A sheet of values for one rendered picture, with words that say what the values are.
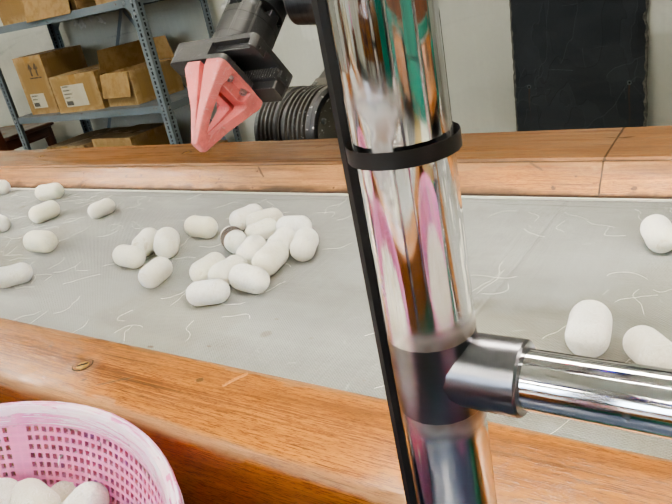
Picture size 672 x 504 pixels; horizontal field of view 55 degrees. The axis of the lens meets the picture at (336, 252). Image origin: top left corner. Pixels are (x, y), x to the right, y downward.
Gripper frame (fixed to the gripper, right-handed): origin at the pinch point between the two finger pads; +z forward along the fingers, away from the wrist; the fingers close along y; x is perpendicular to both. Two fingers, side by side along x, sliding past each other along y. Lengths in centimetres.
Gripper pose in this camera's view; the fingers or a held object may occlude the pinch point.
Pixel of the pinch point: (201, 140)
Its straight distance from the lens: 61.7
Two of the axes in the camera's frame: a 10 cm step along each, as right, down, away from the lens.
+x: 4.7, 4.3, 7.7
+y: 8.3, 0.7, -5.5
